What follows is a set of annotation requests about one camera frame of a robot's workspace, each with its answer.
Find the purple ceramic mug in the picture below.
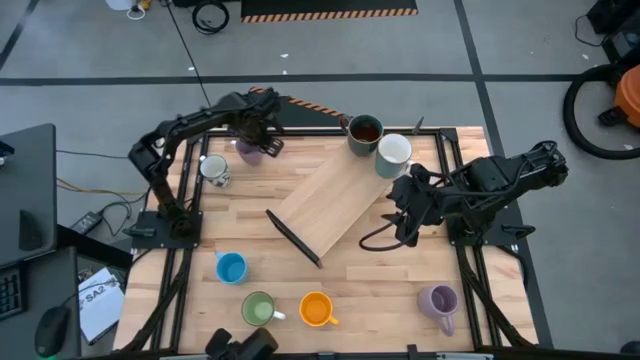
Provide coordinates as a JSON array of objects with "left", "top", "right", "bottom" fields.
[
  {"left": 417, "top": 284, "right": 460, "bottom": 337},
  {"left": 234, "top": 138, "right": 266, "bottom": 167}
]

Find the black power adapter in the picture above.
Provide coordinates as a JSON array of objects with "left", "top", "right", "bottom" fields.
[{"left": 69, "top": 211, "right": 104, "bottom": 235}]

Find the white printed paper sheet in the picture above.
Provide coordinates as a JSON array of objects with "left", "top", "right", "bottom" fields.
[{"left": 77, "top": 267, "right": 126, "bottom": 346}]

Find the black table-level camera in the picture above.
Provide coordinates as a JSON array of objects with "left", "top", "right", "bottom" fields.
[{"left": 204, "top": 327, "right": 280, "bottom": 360}]

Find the dark green mug brown inside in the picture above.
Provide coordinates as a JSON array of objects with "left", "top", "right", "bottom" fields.
[{"left": 339, "top": 113, "right": 385, "bottom": 158}]

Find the orange vacuum cleaner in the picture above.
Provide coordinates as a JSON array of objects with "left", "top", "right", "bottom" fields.
[{"left": 562, "top": 63, "right": 640, "bottom": 161}]

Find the wooden shelf with black frame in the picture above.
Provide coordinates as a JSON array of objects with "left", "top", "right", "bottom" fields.
[{"left": 264, "top": 115, "right": 426, "bottom": 270}]

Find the black keyboard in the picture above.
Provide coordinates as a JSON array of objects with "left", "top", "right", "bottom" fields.
[{"left": 0, "top": 264, "right": 26, "bottom": 321}]

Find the coiled black cable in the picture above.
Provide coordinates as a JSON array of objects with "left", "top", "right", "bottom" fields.
[{"left": 192, "top": 1, "right": 231, "bottom": 35}]

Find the black metal table frame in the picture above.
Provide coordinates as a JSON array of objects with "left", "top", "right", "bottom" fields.
[{"left": 119, "top": 127, "right": 541, "bottom": 360}]

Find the black right gripper cable loop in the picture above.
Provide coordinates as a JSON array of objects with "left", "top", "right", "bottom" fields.
[{"left": 358, "top": 219, "right": 416, "bottom": 253}]

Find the black computer mouse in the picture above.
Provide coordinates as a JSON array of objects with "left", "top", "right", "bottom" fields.
[{"left": 33, "top": 305, "right": 71, "bottom": 359}]

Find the orange shop vacuum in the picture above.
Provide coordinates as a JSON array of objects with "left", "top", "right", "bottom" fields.
[{"left": 597, "top": 64, "right": 640, "bottom": 129}]

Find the yellow cable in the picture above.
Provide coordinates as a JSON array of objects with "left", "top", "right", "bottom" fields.
[{"left": 56, "top": 177, "right": 147, "bottom": 197}]

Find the white enamel mug blue rim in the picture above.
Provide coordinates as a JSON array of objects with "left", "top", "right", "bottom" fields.
[{"left": 199, "top": 153, "right": 232, "bottom": 189}]

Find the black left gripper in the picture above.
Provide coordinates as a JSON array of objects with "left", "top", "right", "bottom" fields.
[{"left": 227, "top": 88, "right": 285, "bottom": 157}]

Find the black equipment case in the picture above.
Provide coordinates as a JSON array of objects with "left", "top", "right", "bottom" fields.
[{"left": 574, "top": 0, "right": 640, "bottom": 64}]

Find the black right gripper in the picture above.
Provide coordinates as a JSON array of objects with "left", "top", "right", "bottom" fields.
[{"left": 380, "top": 162, "right": 450, "bottom": 247}]

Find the long black floor cable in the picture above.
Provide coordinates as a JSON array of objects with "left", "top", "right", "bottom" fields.
[{"left": 164, "top": 0, "right": 212, "bottom": 107}]

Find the orange mug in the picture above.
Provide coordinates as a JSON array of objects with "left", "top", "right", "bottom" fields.
[{"left": 298, "top": 291, "right": 341, "bottom": 329}]

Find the green mug white handle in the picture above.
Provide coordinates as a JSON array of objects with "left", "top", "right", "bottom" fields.
[{"left": 240, "top": 290, "right": 287, "bottom": 328}]

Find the dark grey desk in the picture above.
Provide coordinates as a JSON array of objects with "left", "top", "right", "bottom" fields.
[{"left": 0, "top": 123, "right": 134, "bottom": 360}]

